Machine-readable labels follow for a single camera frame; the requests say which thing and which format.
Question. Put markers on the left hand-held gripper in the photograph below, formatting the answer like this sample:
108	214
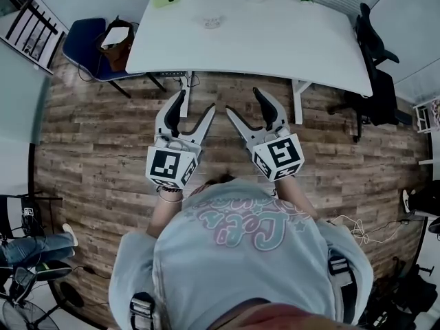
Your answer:
163	163

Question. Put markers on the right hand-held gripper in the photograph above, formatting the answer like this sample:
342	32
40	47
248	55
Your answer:
282	153

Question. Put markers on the small white case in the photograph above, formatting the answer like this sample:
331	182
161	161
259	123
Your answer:
211	22

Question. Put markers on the person's left forearm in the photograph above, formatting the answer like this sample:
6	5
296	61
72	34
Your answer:
165	215

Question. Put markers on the person's right forearm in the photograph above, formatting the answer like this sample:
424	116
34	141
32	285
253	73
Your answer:
295	198

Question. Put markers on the white table leg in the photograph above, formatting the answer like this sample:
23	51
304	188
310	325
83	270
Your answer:
185	95
299	101

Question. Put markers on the thin gold bangle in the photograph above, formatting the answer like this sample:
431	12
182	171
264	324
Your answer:
170	199

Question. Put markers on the brown bag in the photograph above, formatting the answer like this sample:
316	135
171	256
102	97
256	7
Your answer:
118	57

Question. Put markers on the white paper sheet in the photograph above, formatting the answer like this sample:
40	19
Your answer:
116	35

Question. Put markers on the black office chair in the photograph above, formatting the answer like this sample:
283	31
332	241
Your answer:
374	91

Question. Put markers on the blue chair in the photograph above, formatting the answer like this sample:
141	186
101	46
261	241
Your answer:
82	43

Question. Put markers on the person in printed t-shirt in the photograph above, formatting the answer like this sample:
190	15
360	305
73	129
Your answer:
240	270

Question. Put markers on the white rack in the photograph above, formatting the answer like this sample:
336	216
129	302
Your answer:
426	115

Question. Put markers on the black stair railing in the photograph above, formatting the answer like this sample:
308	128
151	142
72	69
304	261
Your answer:
31	22

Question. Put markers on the black folding chair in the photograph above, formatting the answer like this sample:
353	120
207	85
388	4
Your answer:
31	215

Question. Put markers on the black equipment bag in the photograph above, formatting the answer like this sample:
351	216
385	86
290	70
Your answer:
405	297

